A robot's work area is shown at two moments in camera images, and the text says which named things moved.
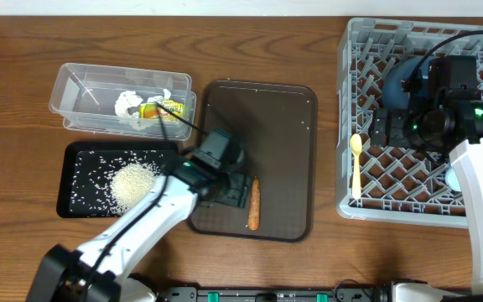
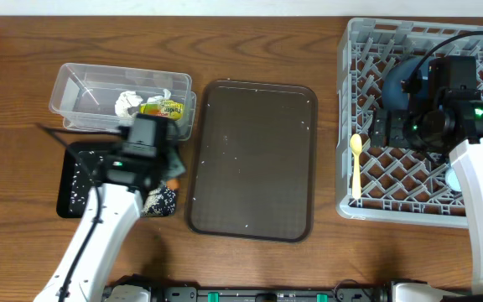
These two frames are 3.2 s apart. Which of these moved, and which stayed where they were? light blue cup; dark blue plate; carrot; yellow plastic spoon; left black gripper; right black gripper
Moved: left black gripper; carrot
Stayed: right black gripper; light blue cup; yellow plastic spoon; dark blue plate
